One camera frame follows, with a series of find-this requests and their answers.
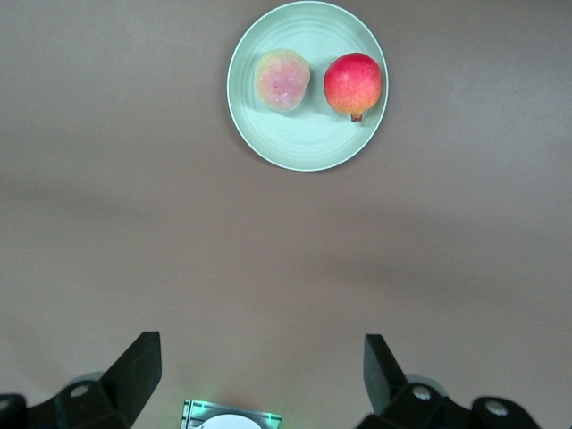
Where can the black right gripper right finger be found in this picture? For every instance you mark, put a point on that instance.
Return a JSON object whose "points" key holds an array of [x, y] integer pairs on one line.
{"points": [[402, 402]]}

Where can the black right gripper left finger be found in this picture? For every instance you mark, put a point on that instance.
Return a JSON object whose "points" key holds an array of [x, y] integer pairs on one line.
{"points": [[120, 393]]}

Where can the red pomegranate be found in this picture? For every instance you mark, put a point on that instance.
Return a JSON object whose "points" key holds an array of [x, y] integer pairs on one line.
{"points": [[353, 82]]}

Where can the pink yellow peach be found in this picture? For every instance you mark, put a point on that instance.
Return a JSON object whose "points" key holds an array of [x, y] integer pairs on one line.
{"points": [[281, 80]]}

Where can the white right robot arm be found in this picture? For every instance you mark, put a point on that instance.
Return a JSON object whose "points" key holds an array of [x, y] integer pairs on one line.
{"points": [[232, 422]]}

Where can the brown table cover sheet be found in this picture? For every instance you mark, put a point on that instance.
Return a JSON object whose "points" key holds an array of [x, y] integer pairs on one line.
{"points": [[286, 268]]}

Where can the light green round plate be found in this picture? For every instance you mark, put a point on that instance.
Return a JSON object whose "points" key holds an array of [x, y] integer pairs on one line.
{"points": [[308, 143]]}

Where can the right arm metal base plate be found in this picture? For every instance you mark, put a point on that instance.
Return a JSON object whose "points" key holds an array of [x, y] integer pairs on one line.
{"points": [[194, 413]]}

